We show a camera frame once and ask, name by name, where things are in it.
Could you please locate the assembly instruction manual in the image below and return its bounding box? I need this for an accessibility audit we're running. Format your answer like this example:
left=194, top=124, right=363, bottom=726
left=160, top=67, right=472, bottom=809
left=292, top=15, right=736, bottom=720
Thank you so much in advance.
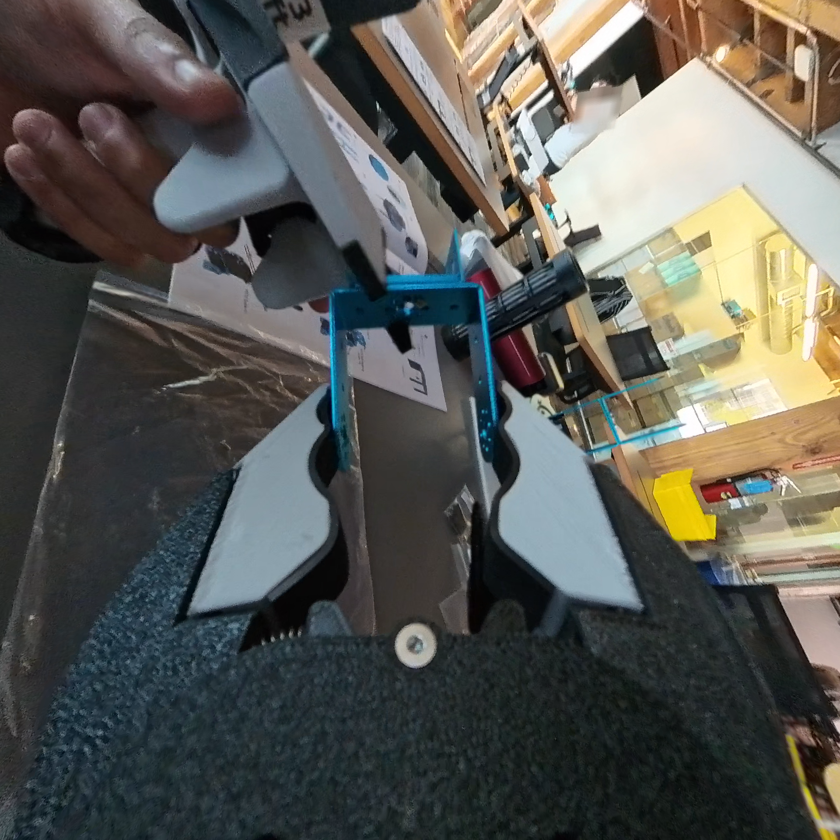
left=167, top=71, right=450, bottom=414

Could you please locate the red fire extinguisher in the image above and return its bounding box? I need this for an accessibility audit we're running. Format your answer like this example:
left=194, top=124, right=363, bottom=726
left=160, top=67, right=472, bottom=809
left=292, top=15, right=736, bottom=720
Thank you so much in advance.
left=697, top=468, right=790, bottom=508

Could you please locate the black cylindrical bit holder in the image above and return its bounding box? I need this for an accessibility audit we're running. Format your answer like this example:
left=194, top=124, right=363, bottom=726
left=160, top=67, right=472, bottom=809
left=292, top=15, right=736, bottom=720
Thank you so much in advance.
left=481, top=251, right=588, bottom=333

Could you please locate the yellow plastic bin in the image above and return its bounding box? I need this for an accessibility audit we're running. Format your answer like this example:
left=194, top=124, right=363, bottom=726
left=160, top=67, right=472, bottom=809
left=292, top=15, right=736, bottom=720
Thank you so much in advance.
left=651, top=468, right=719, bottom=543

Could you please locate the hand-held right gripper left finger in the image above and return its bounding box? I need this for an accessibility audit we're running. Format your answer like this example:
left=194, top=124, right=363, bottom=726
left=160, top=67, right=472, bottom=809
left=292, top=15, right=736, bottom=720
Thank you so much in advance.
left=185, top=384, right=343, bottom=620

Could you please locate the grey desk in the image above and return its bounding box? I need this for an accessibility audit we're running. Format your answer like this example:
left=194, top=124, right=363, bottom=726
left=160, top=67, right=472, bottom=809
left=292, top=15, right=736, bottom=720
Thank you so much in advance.
left=0, top=230, right=503, bottom=723

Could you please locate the blue metal bracket assembly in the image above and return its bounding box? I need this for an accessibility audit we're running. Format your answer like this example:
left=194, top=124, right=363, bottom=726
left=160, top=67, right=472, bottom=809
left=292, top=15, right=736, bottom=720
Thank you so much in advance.
left=328, top=230, right=508, bottom=473

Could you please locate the clear plastic bag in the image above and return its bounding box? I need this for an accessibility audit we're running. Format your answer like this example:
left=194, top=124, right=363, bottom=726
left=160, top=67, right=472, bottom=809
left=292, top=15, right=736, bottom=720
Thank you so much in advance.
left=20, top=283, right=363, bottom=690

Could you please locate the wooden workbench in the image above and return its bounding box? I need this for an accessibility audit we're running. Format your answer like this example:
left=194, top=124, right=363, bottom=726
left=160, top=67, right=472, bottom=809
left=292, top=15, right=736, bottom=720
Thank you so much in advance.
left=524, top=189, right=658, bottom=508

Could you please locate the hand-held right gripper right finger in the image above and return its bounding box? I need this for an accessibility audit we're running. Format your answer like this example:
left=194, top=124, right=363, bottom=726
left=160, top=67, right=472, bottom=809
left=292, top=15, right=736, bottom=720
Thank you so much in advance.
left=487, top=384, right=647, bottom=614

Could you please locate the large red striped tube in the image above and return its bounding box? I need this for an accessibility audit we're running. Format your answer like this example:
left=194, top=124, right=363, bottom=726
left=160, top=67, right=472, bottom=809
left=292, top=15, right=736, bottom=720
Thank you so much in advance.
left=441, top=264, right=550, bottom=389

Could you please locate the person's left hand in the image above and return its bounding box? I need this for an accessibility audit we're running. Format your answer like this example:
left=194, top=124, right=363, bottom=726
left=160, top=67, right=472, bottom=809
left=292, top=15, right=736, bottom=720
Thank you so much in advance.
left=0, top=0, right=244, bottom=268

